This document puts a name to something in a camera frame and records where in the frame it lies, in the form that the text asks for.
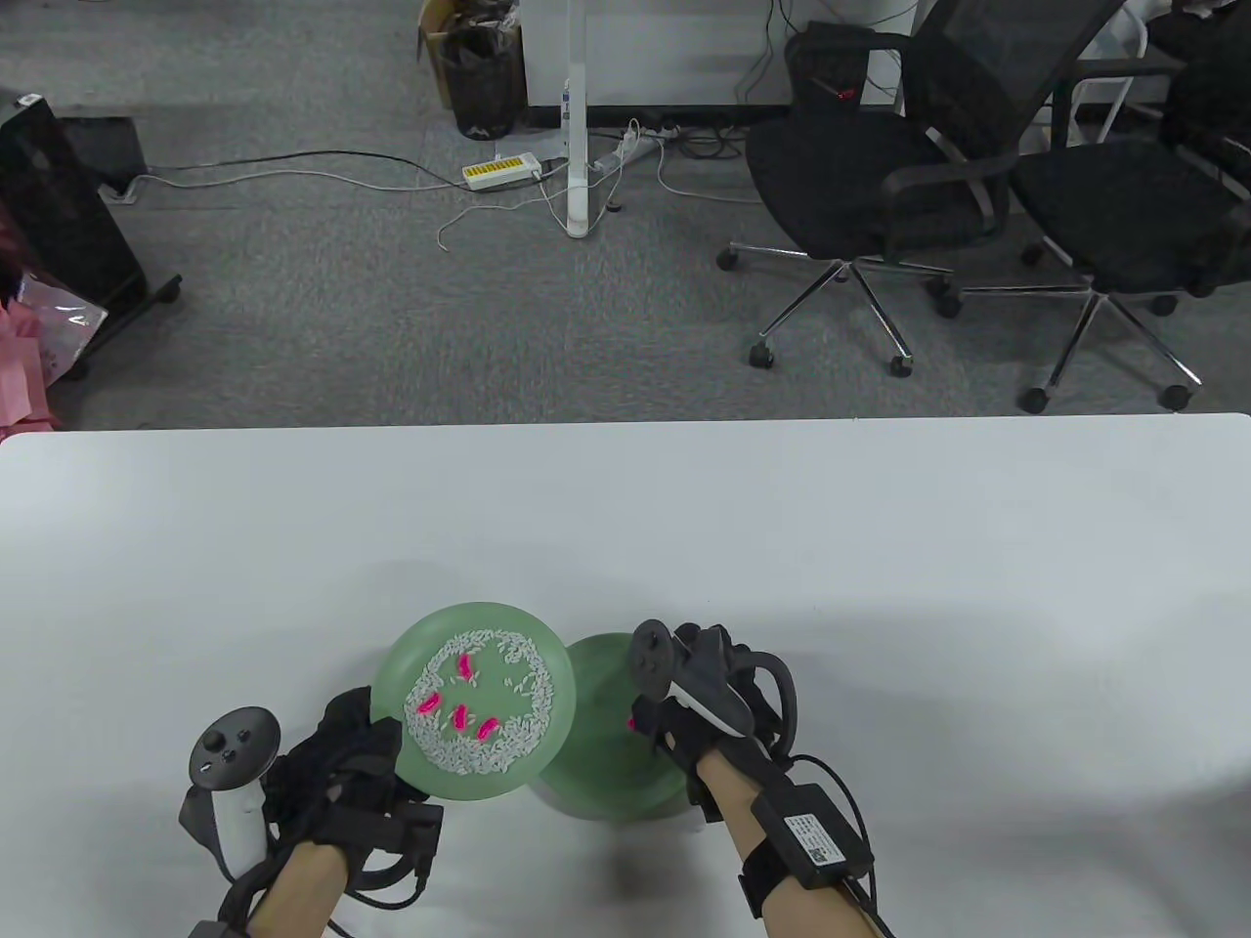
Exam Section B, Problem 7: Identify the white desk panel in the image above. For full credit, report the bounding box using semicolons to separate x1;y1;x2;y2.
523;0;925;107

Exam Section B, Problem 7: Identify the black glove cable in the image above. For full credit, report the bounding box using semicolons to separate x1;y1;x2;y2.
342;850;436;912
794;754;895;938

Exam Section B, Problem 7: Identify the thin white cable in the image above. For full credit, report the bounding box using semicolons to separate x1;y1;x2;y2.
437;181;568;253

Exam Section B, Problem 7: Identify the gray black controller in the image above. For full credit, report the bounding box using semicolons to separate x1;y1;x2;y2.
630;620;799;761
178;706;282;882

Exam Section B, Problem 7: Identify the person's right forearm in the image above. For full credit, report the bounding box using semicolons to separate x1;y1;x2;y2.
689;752;895;938

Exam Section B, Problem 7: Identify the white power strip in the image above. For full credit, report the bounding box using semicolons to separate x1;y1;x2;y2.
589;122;680;172

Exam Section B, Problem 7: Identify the person's right hand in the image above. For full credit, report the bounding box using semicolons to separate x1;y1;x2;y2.
630;625;798;827

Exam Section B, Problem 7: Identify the person's left hand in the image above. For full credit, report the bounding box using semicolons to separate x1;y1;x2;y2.
262;686;446;880

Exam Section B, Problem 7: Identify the left gray black controller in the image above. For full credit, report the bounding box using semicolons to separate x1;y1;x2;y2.
178;706;282;882

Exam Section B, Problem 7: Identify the person's left forearm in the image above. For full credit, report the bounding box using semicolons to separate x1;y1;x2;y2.
244;842;351;938

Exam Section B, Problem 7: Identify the white metal frame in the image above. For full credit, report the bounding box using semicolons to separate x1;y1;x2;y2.
1051;15;1149;152

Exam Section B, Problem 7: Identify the yellow power strip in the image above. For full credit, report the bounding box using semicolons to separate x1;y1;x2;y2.
462;153;541;192

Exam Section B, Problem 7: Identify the black mesh office chair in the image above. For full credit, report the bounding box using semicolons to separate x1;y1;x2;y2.
716;0;1125;379
963;39;1251;413

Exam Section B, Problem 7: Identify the right gray black controller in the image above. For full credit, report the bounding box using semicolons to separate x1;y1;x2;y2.
630;620;799;761

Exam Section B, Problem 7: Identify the white floor cable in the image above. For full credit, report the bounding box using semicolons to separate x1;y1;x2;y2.
137;168;470;193
655;137;768;203

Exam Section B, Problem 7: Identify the black wrist sensor box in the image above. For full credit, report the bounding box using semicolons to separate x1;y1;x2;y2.
751;782;874;890

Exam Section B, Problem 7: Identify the white desk leg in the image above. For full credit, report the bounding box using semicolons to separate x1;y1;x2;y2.
565;0;592;238

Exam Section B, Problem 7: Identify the green plate with rice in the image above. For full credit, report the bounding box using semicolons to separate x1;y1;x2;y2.
369;603;578;802

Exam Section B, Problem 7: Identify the cardboard box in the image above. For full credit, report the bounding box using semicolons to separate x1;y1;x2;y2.
418;0;460;110

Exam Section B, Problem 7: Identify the black trash bin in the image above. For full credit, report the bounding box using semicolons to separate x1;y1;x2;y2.
442;0;524;141

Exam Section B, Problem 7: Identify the black rolling cabinet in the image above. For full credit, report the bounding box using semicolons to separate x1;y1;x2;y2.
0;88;184;382

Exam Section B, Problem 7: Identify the black cable bundle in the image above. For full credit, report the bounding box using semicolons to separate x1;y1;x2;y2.
674;117;758;162

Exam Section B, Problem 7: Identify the black floor cable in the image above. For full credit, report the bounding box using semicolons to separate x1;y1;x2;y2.
127;149;568;193

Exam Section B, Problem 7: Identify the pink plastic bag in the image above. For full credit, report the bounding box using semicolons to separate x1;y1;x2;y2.
0;274;108;438

